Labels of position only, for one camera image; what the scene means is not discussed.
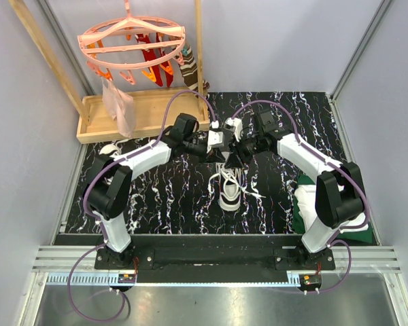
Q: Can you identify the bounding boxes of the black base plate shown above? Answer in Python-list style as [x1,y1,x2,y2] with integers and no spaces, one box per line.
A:
[95,247,335,285]

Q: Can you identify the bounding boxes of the translucent plastic bag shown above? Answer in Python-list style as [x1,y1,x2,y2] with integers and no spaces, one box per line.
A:
[102,79,136,139]

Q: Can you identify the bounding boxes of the green folded cloth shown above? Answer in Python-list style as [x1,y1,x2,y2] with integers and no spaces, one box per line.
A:
[292,173,373,243]

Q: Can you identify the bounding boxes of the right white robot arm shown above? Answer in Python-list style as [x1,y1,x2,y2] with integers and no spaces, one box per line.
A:
[224,110,369,270]

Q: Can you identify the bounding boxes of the red sock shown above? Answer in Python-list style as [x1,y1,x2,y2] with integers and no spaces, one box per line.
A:
[135,34,163,87]
[156,33,173,88]

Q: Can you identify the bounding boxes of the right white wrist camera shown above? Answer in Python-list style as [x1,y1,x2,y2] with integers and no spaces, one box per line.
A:
[224,117,243,142]

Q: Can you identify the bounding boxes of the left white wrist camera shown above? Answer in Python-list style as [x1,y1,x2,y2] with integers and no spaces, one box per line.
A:
[207,121,226,153]

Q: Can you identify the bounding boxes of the black marble mat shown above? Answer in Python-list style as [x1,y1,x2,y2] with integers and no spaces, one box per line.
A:
[66,91,378,236]

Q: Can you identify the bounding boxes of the purple cable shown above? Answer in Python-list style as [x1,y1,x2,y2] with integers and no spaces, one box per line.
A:
[66,90,220,323]
[229,100,371,295]

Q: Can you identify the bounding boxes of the white shoelace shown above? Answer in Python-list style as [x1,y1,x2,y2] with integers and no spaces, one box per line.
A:
[207,166,264,200]

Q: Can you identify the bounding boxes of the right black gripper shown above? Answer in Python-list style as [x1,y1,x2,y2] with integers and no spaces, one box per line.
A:
[225,133,264,170]

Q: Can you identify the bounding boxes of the brown striped sock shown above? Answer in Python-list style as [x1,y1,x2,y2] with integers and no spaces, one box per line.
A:
[179,43,198,92]

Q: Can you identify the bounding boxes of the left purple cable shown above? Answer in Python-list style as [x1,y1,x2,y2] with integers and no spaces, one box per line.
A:
[66,90,220,323]

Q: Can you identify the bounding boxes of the pink round clip hanger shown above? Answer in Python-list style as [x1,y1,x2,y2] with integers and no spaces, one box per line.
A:
[78,1,186,87]

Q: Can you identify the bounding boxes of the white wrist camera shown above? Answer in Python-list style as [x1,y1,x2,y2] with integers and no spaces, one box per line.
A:
[224,117,243,142]
[207,121,226,153]

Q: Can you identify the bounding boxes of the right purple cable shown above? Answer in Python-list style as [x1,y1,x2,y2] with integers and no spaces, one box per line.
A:
[229,100,371,295]

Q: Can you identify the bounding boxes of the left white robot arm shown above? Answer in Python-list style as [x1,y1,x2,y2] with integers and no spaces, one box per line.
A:
[83,113,223,269]

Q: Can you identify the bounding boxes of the wooden tray rack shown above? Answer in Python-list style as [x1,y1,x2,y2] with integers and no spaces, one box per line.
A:
[11,1,210,144]

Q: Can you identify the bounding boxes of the white sneaker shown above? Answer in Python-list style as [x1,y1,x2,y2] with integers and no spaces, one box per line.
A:
[216,163,241,212]
[99,143,122,157]

